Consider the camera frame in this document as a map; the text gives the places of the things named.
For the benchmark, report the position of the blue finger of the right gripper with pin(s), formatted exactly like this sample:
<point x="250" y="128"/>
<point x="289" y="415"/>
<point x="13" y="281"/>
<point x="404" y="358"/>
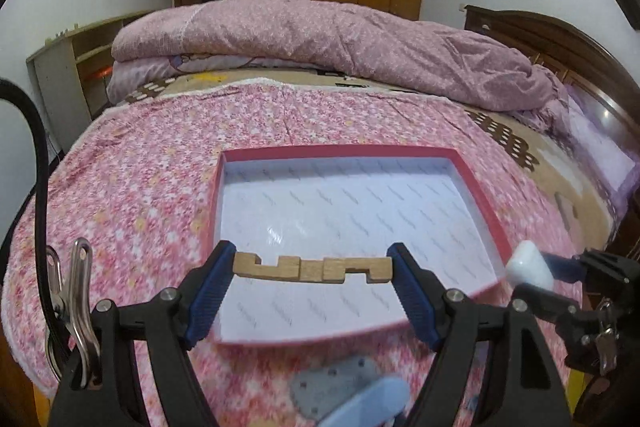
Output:
<point x="567" y="270"/>

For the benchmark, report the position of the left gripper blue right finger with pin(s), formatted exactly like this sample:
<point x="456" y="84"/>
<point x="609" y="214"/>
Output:
<point x="420" y="294"/>

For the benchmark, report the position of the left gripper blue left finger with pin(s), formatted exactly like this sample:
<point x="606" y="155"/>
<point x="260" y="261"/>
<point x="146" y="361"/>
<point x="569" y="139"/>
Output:
<point x="205" y="290"/>

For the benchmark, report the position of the white square charger case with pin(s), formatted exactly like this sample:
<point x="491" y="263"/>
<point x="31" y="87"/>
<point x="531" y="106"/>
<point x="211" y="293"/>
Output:
<point x="527" y="266"/>

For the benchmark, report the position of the notched wooden puzzle bar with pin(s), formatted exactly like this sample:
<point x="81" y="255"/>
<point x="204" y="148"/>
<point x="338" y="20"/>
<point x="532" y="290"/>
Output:
<point x="377" y="270"/>

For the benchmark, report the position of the light blue curved handle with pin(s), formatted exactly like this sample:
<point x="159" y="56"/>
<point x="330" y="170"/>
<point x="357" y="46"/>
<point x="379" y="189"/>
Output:
<point x="375" y="405"/>

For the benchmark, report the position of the grey blue oval plate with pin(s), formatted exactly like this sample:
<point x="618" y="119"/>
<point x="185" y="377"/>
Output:
<point x="317" y="392"/>

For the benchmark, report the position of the red shallow cardboard box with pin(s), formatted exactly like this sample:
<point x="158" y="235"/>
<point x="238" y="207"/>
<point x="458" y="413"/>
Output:
<point x="341" y="201"/>

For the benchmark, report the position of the left gripper metal clip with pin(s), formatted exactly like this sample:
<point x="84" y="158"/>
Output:
<point x="70" y="302"/>

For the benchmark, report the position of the pink floral bed sheet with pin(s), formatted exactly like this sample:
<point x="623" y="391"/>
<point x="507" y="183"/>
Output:
<point x="139" y="186"/>

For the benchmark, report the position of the dark wooden headboard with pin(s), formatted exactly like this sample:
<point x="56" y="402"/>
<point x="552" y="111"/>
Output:
<point x="600" y="82"/>

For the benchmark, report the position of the pink folded quilt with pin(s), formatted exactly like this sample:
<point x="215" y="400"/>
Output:
<point x="424" y="56"/>

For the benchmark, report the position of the grey low shelf unit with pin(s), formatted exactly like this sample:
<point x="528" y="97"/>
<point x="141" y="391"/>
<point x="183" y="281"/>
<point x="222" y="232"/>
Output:
<point x="72" y="71"/>

